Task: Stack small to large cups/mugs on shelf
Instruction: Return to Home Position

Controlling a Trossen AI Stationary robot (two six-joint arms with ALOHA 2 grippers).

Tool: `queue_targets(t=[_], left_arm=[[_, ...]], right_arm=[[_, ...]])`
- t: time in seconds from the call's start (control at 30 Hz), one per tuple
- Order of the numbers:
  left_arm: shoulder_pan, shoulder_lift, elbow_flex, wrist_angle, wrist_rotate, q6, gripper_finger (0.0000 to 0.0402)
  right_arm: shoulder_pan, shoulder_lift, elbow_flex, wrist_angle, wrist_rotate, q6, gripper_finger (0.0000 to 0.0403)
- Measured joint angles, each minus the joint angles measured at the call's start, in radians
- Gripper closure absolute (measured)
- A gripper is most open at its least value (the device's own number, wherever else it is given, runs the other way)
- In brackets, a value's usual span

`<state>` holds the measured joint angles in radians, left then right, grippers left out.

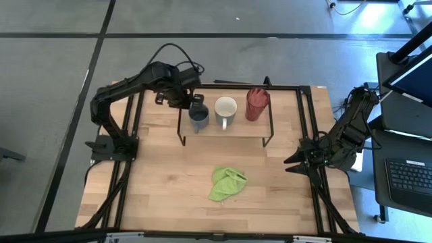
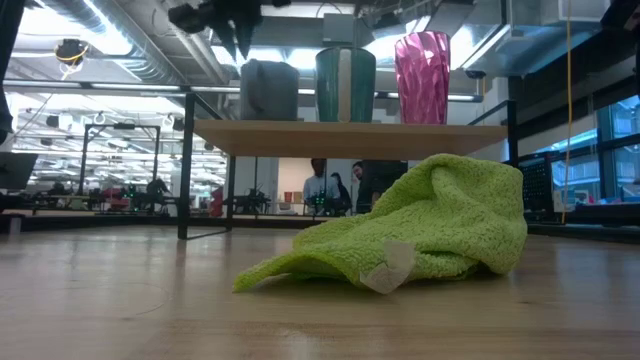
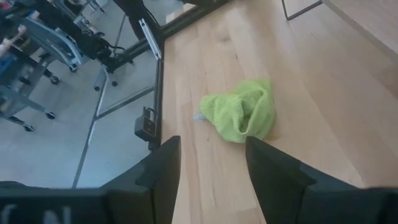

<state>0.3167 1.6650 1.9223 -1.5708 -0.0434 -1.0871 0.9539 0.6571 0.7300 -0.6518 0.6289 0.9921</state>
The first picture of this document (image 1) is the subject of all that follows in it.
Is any teal mug with white interior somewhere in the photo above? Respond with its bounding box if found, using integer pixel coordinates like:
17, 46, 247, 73
214, 96, 238, 131

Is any black beam with white brackets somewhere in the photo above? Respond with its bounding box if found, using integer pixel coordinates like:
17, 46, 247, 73
0, 228, 432, 243

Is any black computer monitor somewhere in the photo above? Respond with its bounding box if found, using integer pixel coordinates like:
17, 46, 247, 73
383, 43, 432, 109

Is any black flat bar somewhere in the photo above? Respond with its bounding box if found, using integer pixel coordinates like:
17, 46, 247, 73
213, 76, 273, 86

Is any lime green terry cloth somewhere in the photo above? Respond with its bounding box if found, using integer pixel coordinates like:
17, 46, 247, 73
208, 165, 249, 203

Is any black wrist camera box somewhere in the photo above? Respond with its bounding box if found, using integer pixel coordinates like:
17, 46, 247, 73
178, 66, 203, 89

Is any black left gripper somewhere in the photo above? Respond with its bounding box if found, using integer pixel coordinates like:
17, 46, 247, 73
155, 83, 206, 114

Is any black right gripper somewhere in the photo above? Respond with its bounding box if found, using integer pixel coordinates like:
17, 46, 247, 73
283, 137, 333, 180

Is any small white box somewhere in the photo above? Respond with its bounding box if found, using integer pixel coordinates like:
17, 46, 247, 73
350, 151, 365, 172

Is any black aluminium table frame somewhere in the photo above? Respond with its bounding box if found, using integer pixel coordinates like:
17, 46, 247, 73
76, 84, 362, 237

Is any red translucent tumbler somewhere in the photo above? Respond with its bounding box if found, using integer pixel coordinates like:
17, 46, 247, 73
244, 87, 271, 122

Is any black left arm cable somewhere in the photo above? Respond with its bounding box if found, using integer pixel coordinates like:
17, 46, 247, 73
147, 43, 206, 76

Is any black keyboard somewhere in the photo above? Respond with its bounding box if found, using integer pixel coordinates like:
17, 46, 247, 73
384, 157, 432, 213

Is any small blue-grey mug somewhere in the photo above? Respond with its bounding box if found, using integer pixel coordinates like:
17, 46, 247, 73
188, 103, 211, 134

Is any black monitor stand pole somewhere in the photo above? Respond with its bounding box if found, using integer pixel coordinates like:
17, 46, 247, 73
389, 20, 432, 64

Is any wooden shelf with black frame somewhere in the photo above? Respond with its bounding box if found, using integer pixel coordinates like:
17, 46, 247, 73
176, 86, 275, 148

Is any black equipment cart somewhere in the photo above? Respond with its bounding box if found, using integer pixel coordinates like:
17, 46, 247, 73
371, 50, 432, 224

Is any yellow cable with black plug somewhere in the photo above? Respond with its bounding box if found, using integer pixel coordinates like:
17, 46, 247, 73
325, 0, 368, 16

